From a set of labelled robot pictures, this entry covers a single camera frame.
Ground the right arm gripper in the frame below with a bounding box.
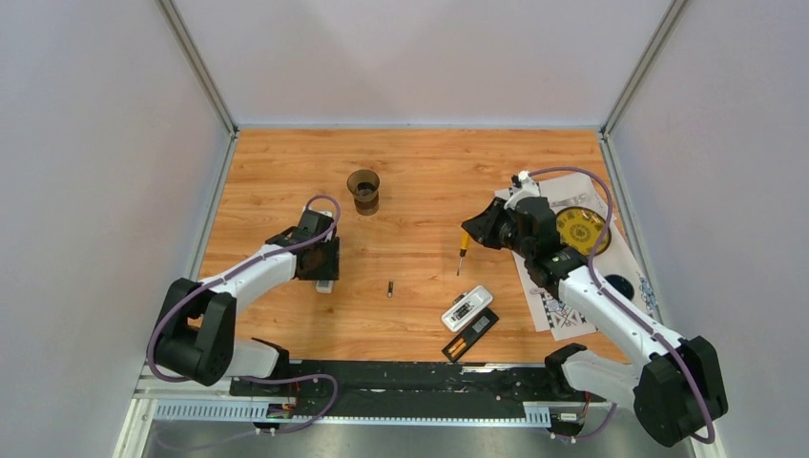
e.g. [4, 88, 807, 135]
[462, 198, 532, 260]

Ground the yellow handled screwdriver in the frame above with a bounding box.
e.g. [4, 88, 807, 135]
[456, 231, 471, 276]

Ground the small white remote control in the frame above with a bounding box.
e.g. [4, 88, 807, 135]
[314, 280, 335, 294]

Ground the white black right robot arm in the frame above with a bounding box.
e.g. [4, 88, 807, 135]
[461, 197, 729, 448]

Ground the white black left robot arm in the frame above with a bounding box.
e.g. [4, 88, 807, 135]
[146, 207, 341, 396]

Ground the brown translucent plastic cup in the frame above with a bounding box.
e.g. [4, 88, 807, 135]
[346, 169, 381, 216]

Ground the metal fork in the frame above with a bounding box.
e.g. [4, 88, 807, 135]
[550, 196, 588, 208]

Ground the yellow patterned plate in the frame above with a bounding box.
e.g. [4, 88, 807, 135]
[556, 206, 606, 256]

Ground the patterned white cloth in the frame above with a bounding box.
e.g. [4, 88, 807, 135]
[513, 173, 656, 341]

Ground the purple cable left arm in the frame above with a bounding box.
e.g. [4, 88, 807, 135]
[146, 194, 342, 437]

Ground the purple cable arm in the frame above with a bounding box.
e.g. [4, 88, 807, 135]
[528, 166, 716, 446]
[146, 194, 342, 437]

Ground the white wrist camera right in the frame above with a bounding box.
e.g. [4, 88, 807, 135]
[505, 171, 542, 210]

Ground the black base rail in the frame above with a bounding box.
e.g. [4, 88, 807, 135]
[229, 360, 602, 420]

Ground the aluminium frame rail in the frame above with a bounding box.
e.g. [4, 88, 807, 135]
[135, 360, 610, 434]

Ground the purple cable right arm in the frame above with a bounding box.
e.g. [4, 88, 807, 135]
[528, 166, 716, 446]

